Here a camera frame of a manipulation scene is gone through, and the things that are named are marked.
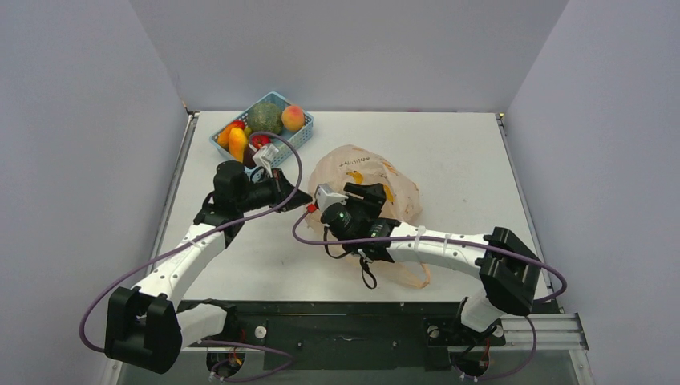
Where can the small orange fake fruit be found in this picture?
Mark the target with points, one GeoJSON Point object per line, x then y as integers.
{"type": "Point", "coordinates": [237, 143]}

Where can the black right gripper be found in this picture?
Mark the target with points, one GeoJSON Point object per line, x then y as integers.
{"type": "Point", "coordinates": [362, 203]}

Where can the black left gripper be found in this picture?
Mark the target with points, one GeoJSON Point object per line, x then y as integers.
{"type": "Point", "coordinates": [281, 188]}

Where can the orange translucent plastic bag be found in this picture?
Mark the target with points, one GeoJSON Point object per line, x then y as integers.
{"type": "Point", "coordinates": [350, 163]}

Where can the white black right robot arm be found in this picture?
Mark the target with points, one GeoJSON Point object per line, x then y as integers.
{"type": "Point", "coordinates": [504, 264]}

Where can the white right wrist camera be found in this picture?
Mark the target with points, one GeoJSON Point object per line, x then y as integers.
{"type": "Point", "coordinates": [325, 196]}

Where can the fake peach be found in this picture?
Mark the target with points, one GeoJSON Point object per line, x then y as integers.
{"type": "Point", "coordinates": [293, 118]}

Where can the red fake tomato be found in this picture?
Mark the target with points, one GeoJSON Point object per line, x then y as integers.
{"type": "Point", "coordinates": [259, 141]}

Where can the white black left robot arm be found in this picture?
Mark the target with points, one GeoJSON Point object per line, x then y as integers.
{"type": "Point", "coordinates": [144, 326]}

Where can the orange fake mango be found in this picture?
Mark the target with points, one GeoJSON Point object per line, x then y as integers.
{"type": "Point", "coordinates": [223, 137]}

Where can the light blue perforated basket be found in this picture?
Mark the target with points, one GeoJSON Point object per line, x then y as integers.
{"type": "Point", "coordinates": [297, 138]}

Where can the green netted melon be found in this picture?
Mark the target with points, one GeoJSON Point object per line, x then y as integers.
{"type": "Point", "coordinates": [265, 117]}

